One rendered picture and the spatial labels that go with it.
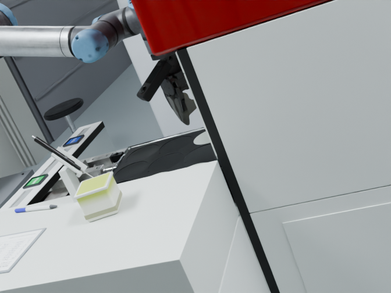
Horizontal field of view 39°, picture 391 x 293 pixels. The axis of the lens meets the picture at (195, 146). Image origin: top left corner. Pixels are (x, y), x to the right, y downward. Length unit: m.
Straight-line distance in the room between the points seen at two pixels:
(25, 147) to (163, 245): 4.36
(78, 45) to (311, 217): 0.66
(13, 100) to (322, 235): 4.29
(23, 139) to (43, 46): 3.86
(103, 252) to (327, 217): 0.49
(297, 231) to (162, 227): 0.36
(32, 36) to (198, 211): 0.64
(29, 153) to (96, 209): 4.14
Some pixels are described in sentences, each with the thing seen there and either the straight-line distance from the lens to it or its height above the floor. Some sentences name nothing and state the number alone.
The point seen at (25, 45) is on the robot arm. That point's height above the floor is 1.32.
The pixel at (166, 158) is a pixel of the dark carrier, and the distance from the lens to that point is 1.50.
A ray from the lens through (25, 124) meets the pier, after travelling 5.32.
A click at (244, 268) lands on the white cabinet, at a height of 0.74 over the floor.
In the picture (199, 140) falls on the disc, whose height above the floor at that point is 0.90.
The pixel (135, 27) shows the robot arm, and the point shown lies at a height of 1.26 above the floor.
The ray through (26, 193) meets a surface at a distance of 1.56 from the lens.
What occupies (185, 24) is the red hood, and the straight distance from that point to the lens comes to 1.10.
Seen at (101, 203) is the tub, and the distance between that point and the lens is 1.14.
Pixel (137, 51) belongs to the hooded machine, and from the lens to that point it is 3.56.
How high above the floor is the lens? 1.43
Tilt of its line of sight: 21 degrees down
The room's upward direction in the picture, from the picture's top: 22 degrees counter-clockwise
